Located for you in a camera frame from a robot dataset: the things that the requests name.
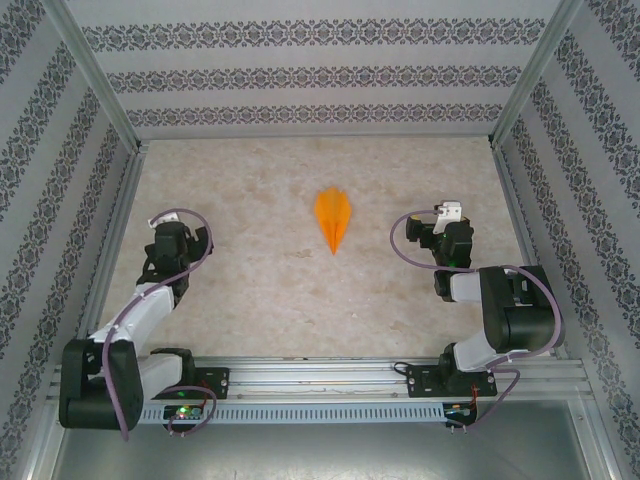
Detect orange paper sheet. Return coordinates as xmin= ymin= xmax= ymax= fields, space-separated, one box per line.
xmin=314 ymin=185 xmax=353 ymax=257

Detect grey sheet metal tray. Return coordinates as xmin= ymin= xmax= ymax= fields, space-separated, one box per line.
xmin=29 ymin=399 xmax=614 ymax=480

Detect thin aluminium crossbar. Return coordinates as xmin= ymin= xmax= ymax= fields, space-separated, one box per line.
xmin=137 ymin=132 xmax=494 ymax=142

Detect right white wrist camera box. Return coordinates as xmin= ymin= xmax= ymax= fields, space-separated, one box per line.
xmin=432 ymin=200 xmax=462 ymax=235

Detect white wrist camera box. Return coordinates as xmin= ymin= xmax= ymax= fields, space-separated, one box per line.
xmin=432 ymin=200 xmax=462 ymax=235
xmin=148 ymin=211 xmax=181 ymax=230

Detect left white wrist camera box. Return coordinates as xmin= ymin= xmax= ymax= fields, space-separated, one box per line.
xmin=148 ymin=211 xmax=181 ymax=230

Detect aluminium side rail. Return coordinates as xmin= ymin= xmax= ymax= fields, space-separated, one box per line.
xmin=68 ymin=142 xmax=151 ymax=365
xmin=491 ymin=142 xmax=570 ymax=361

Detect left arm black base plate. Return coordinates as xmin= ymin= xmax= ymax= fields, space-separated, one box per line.
xmin=192 ymin=367 xmax=231 ymax=401

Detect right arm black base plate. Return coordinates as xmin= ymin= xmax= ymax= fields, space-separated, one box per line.
xmin=407 ymin=364 xmax=497 ymax=400

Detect aluminium frame post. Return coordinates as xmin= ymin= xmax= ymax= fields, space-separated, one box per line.
xmin=487 ymin=0 xmax=587 ymax=150
xmin=47 ymin=0 xmax=146 ymax=154

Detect wide aluminium base rail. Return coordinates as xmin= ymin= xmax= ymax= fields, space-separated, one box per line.
xmin=47 ymin=357 xmax=594 ymax=402

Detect grey slotted cable duct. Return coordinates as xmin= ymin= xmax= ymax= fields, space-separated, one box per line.
xmin=137 ymin=403 xmax=447 ymax=425

